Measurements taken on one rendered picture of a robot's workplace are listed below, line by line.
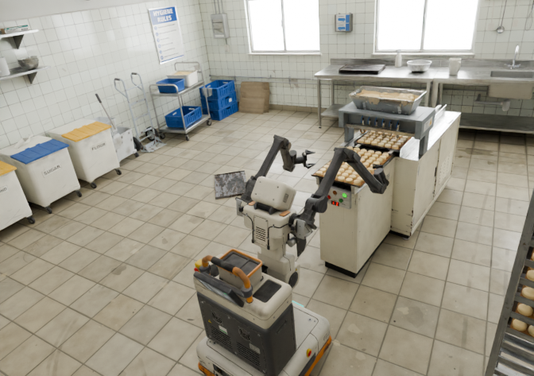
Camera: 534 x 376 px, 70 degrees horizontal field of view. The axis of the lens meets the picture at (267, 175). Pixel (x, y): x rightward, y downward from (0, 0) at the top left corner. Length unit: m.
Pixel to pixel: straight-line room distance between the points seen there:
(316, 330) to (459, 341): 0.99
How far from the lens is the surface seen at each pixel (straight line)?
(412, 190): 3.45
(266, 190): 2.12
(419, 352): 2.92
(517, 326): 2.00
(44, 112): 5.79
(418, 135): 3.23
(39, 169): 5.06
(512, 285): 1.79
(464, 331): 3.12
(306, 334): 2.58
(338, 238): 3.12
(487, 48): 6.30
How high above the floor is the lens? 2.26
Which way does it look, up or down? 27 degrees down
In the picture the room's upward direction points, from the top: 6 degrees counter-clockwise
